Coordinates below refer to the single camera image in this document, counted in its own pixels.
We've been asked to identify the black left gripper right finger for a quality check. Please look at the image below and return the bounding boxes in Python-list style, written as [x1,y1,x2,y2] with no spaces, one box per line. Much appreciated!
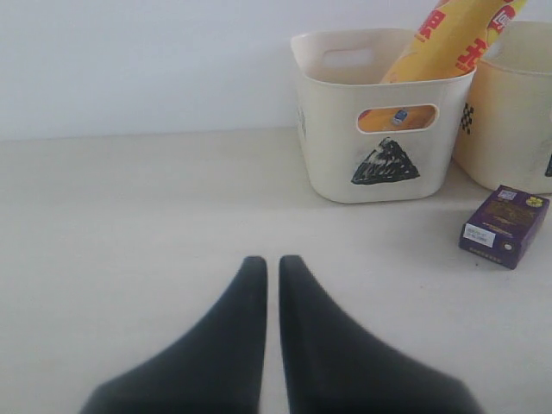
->
[279,255,483,413]

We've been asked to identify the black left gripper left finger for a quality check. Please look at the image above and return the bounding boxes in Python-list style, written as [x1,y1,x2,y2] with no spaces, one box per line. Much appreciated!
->
[81,256,267,413]

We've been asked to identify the purple chocolate box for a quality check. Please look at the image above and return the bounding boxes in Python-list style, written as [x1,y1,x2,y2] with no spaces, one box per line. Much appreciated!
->
[458,185,550,270]

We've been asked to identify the yellow Lay's chip can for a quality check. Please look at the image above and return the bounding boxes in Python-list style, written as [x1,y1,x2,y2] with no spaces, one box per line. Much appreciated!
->
[358,0,530,133]

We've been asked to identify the cream bin with triangle mark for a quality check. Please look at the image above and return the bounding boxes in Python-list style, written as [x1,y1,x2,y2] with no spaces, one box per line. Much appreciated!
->
[291,28,473,204]

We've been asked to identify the cream bin with square mark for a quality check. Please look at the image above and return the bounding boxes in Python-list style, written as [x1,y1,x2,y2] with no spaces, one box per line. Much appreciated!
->
[453,21,551,194]

